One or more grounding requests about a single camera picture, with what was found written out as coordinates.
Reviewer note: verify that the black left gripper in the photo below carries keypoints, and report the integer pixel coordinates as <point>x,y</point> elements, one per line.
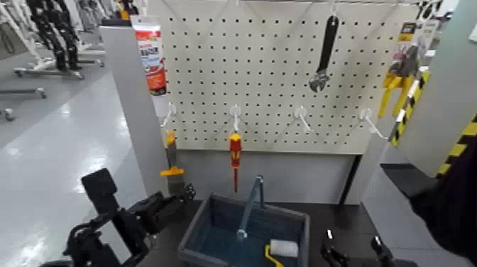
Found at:
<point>152,214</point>

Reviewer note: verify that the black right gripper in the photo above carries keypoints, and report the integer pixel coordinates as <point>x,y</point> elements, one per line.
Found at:
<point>372,264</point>

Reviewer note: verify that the grey blue plastic crate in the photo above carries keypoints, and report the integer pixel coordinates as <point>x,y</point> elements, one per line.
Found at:
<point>223,238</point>

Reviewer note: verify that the red yellow screwdriver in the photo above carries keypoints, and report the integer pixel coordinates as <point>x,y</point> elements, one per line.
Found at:
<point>235,154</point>

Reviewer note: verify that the white pegboard hook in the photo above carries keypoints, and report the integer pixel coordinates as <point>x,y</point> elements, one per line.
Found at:
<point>168,113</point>
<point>372,125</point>
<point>302,117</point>
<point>235,117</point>
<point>333,8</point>

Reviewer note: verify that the grey panel below pegboard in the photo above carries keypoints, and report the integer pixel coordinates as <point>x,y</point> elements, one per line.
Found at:
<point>298,175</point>

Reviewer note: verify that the large black blurred object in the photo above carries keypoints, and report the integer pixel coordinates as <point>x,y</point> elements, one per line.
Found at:
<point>451,208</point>

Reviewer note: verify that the white pegboard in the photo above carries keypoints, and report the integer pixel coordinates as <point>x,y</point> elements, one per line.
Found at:
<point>261,74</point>

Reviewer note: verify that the red white sealant tube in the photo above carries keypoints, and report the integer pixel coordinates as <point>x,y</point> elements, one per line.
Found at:
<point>152,56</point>

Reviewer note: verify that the grey board with hazard tape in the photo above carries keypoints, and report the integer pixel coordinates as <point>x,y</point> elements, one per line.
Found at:
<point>443,93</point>

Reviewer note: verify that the grey wheeled stand base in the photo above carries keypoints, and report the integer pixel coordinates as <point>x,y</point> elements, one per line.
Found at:
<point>22,92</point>
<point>48,71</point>

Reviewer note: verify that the yellow black background object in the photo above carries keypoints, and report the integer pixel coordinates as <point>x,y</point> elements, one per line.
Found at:
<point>124,11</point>

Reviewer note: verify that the black humanoid robot on stand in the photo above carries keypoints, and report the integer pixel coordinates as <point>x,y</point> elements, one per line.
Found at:
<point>56,33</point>

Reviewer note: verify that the packaged tool with black print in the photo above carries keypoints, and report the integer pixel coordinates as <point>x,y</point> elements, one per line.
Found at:
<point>428,33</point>

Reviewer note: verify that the white humanoid robot on stand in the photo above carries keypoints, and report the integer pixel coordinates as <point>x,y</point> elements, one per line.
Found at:
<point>18,33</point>

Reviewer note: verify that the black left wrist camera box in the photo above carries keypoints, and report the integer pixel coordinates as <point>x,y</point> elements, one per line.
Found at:
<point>100,190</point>

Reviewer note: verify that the grey frame post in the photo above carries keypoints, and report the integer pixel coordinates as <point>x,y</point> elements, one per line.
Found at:
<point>134,112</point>

